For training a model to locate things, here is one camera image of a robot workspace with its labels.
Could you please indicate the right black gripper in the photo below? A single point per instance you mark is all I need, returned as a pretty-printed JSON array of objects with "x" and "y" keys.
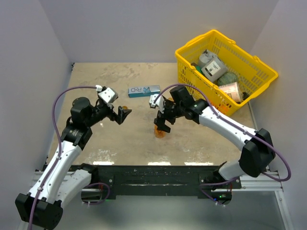
[{"x": 160, "y": 121}]

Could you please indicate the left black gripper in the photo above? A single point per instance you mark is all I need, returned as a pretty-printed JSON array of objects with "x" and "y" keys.
[{"x": 119, "y": 117}]

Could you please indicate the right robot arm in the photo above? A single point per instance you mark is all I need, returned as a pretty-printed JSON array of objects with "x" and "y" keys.
[{"x": 255, "y": 146}]

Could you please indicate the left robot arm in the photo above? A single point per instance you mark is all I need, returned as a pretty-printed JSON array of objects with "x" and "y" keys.
[{"x": 43, "y": 205}]

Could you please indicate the teal toothpaste box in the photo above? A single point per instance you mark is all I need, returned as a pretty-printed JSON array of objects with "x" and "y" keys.
[{"x": 143, "y": 91}]

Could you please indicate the green item in basket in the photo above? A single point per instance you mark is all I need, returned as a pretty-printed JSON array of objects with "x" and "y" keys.
[{"x": 198, "y": 69}]

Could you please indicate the grey pouch with label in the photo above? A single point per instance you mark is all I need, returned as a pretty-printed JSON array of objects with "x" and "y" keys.
[{"x": 211, "y": 66}]

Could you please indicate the pink cup package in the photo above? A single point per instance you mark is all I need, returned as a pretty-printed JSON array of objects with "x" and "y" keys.
[{"x": 233, "y": 91}]

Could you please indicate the green round netted item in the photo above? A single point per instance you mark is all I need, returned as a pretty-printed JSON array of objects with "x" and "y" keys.
[{"x": 227, "y": 78}]

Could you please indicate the small black item in basket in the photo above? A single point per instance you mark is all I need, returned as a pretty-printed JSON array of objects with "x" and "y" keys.
[{"x": 245, "y": 95}]

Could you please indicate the yellow plastic basket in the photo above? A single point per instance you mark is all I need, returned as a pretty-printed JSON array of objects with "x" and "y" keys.
[{"x": 254, "y": 76}]

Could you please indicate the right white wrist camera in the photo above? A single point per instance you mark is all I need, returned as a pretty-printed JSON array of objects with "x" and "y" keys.
[{"x": 154, "y": 101}]

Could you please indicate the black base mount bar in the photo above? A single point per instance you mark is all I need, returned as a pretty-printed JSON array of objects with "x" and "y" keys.
[{"x": 111, "y": 181}]

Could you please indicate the aluminium rail frame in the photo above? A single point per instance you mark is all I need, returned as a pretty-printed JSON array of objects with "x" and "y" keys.
[{"x": 257, "y": 205}]

